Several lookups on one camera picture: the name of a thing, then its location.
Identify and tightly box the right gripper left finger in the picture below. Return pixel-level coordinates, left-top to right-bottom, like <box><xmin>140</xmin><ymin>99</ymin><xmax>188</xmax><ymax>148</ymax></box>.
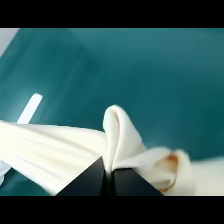
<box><xmin>56</xmin><ymin>156</ymin><xmax>108</xmax><ymax>197</ymax></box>

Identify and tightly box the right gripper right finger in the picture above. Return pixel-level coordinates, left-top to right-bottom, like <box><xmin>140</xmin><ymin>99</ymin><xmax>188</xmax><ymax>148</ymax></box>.
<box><xmin>112</xmin><ymin>167</ymin><xmax>164</xmax><ymax>197</ymax></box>

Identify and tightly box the cream T-shirt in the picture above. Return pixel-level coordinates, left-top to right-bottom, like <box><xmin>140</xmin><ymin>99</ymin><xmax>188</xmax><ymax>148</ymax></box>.
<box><xmin>0</xmin><ymin>104</ymin><xmax>224</xmax><ymax>197</ymax></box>

